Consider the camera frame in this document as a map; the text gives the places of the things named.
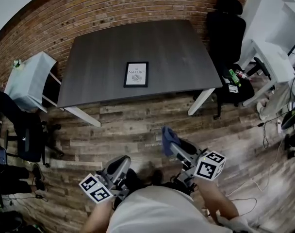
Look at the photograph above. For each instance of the white power strip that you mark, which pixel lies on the white power strip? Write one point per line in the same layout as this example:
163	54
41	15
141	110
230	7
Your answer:
279	126

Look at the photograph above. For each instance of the green bottle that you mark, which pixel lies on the green bottle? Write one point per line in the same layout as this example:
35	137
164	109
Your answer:
234	78

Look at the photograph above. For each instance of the white desk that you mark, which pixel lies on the white desk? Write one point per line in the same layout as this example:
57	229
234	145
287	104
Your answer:
273	59

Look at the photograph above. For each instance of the person's right forearm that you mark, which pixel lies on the person's right forearm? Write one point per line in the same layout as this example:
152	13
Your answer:
216	198

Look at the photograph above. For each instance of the black chair armrest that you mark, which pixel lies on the black chair armrest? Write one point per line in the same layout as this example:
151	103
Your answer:
262	67

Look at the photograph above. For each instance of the black picture frame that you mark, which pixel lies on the black picture frame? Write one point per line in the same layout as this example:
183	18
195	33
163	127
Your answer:
136	68

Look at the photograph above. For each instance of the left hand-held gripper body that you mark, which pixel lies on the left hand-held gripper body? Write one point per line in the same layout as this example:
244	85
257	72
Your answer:
96	189

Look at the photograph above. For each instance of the dark wooden table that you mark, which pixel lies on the dark wooden table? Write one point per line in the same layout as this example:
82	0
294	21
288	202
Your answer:
113	57

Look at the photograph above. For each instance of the clear bottle with red cap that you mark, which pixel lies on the clear bottle with red cap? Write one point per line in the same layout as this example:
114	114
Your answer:
243	74

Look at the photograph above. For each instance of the person's white shirt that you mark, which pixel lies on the person's white shirt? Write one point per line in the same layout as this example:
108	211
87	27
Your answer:
157	210

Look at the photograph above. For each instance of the person's black shoes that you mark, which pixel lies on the person's black shoes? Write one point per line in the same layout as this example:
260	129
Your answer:
147	177

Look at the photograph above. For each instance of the tall black office chair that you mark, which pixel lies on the tall black office chair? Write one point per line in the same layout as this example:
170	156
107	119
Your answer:
226	38

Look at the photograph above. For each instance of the blue cloth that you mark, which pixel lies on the blue cloth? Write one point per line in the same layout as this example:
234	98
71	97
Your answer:
167	138

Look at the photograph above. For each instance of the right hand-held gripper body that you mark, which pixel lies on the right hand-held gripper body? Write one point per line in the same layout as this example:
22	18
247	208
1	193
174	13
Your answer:
209	166

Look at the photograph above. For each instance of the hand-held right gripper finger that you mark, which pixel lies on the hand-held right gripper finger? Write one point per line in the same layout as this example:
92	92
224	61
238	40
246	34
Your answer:
188	146
177	152

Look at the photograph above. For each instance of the black swivel chair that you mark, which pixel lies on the black swivel chair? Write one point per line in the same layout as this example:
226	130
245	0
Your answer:
26	135

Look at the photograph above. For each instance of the white paper card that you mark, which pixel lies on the white paper card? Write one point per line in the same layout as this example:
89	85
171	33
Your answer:
234	88

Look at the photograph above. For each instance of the white shelf unit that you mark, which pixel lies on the white shelf unit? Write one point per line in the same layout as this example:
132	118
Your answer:
271	16

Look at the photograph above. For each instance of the black and green chair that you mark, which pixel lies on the black and green chair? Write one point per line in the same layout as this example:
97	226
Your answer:
294	130

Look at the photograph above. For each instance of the small white flower ornament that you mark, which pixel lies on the small white flower ornament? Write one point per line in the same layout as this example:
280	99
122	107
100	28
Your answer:
17	63

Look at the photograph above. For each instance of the light blue side table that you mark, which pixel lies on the light blue side table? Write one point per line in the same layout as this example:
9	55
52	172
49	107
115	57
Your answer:
28	81

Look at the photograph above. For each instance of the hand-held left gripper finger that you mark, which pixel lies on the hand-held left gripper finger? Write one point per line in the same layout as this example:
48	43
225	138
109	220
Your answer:
118	165

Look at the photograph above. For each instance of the person's left forearm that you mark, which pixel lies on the person's left forearm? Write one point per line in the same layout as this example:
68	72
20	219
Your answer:
99	215

